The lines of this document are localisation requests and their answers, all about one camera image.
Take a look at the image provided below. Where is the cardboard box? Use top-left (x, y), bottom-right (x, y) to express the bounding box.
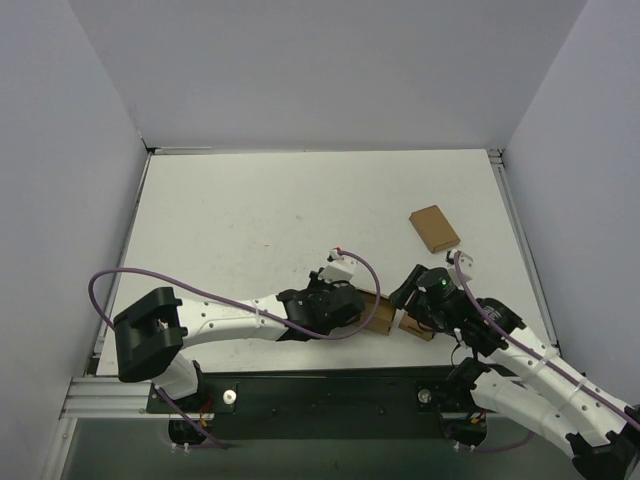
top-left (409, 205), bottom-right (460, 254)
top-left (397, 294), bottom-right (435, 341)
top-left (354, 288), bottom-right (396, 336)

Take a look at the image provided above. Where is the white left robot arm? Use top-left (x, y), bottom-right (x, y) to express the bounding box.
top-left (114, 274), bottom-right (365, 412)

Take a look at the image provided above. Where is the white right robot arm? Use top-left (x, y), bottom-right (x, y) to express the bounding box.
top-left (390, 265), bottom-right (639, 479)

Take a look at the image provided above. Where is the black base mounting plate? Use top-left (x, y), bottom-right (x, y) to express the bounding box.
top-left (146, 366), bottom-right (488, 444)

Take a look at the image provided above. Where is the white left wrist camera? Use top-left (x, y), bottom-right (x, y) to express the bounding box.
top-left (318, 248), bottom-right (358, 283)

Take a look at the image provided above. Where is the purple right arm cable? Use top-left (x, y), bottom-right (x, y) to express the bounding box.
top-left (444, 252), bottom-right (640, 454)

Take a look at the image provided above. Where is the aluminium front rail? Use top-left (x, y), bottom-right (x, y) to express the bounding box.
top-left (59, 374), bottom-right (501, 421)

